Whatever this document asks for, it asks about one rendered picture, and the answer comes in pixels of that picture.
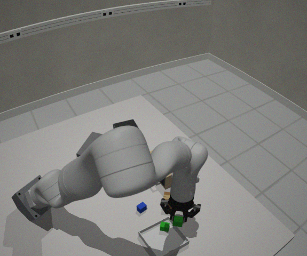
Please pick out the brown cardboard box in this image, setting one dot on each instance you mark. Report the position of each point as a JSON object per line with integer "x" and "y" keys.
{"x": 166, "y": 195}

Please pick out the blue block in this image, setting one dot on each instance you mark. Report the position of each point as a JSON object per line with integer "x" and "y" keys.
{"x": 141, "y": 207}

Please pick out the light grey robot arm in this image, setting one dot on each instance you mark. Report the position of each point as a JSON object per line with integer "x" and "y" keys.
{"x": 126, "y": 167}

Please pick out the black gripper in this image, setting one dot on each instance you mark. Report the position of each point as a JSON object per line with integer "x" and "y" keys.
{"x": 184, "y": 208}

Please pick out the green block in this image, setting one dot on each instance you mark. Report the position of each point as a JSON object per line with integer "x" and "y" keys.
{"x": 178, "y": 221}
{"x": 164, "y": 226}

